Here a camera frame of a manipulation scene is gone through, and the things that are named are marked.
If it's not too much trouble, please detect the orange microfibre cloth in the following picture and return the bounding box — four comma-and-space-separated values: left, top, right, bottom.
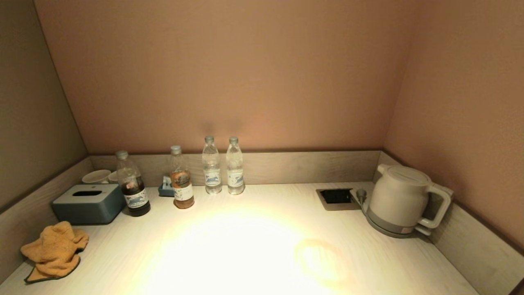
20, 221, 89, 284

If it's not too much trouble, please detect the clear water bottle blue label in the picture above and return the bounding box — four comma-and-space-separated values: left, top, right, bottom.
226, 136, 245, 195
202, 136, 223, 195

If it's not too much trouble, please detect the recessed black power socket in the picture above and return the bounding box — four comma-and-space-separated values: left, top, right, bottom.
316, 188, 361, 211

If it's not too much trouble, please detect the plastic bottle amber liquid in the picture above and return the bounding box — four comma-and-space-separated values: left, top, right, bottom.
169, 145, 195, 209

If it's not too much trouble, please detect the plastic bottle dark liquid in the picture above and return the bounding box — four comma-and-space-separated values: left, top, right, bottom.
115, 150, 151, 217

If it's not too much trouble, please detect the white electric kettle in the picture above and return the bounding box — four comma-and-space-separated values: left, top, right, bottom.
367, 164, 452, 231

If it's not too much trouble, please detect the grey kettle base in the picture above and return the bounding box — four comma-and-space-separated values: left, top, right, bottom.
364, 211, 432, 239

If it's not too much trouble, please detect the blue-grey tissue box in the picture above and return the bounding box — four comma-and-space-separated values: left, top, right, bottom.
51, 184, 126, 225

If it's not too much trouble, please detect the grey plug with cable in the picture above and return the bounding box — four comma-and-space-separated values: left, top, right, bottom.
356, 188, 370, 216

